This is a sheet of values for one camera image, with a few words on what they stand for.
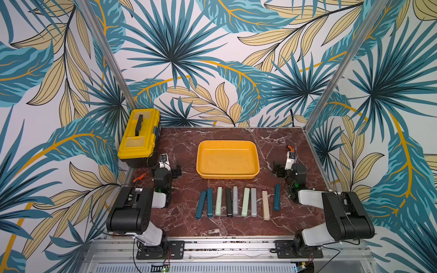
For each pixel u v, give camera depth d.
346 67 0.87
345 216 0.45
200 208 0.83
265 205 0.84
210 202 0.85
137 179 0.93
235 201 0.85
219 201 0.85
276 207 0.84
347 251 0.75
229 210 0.83
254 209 0.84
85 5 0.67
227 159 1.04
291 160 0.80
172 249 0.75
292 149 1.06
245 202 0.84
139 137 0.91
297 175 0.70
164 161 0.79
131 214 0.45
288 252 0.73
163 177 0.69
